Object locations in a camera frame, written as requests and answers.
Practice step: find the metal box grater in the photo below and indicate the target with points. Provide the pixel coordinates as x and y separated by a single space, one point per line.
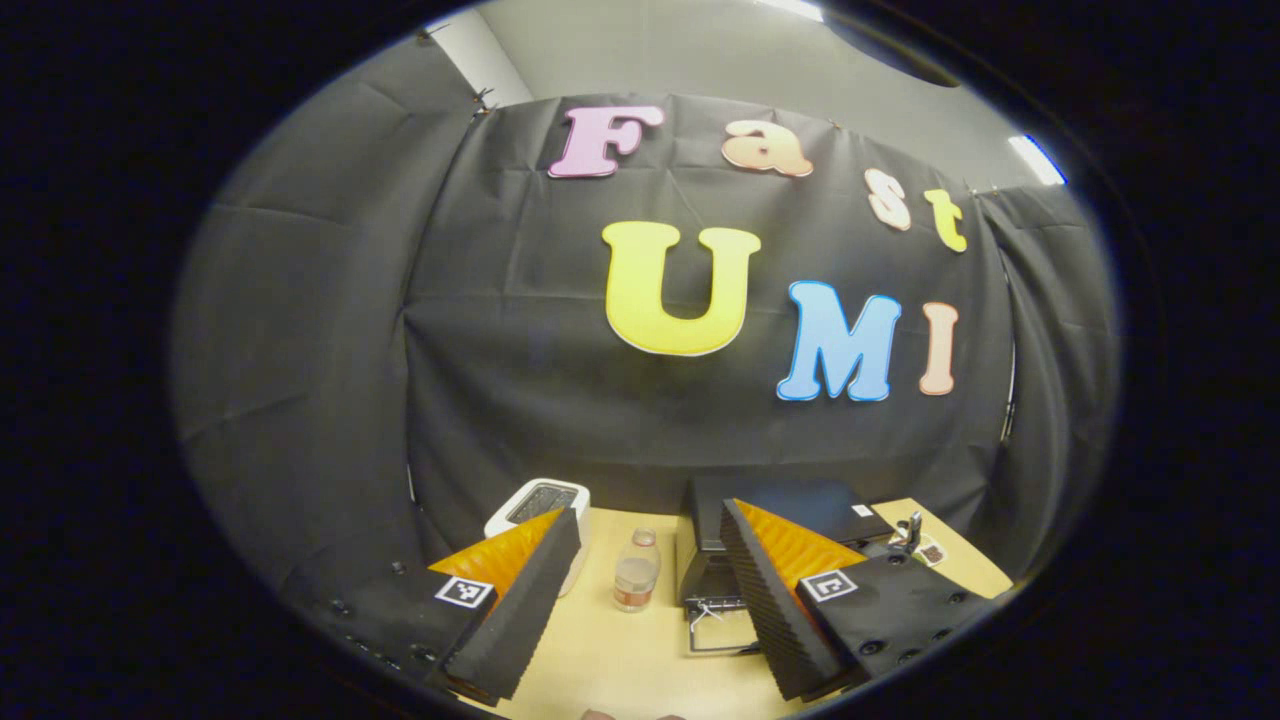
912 530

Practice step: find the black backdrop cloth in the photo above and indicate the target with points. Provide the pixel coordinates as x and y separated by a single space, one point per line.
520 400

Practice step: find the white divided plate with beans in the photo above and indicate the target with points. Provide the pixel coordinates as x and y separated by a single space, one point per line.
932 552

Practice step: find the ceiling light panel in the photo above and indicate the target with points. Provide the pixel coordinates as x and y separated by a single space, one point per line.
1037 160
792 8

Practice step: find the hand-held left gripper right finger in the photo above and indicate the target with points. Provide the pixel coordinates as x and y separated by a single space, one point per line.
770 610

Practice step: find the white toaster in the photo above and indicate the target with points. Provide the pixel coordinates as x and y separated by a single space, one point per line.
540 495

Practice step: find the clear plastic bottle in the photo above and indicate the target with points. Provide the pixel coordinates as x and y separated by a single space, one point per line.
636 575

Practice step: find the black electric oven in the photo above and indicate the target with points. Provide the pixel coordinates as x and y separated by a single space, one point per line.
800 500

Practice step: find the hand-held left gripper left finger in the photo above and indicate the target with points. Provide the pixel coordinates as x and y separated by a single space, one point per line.
530 610

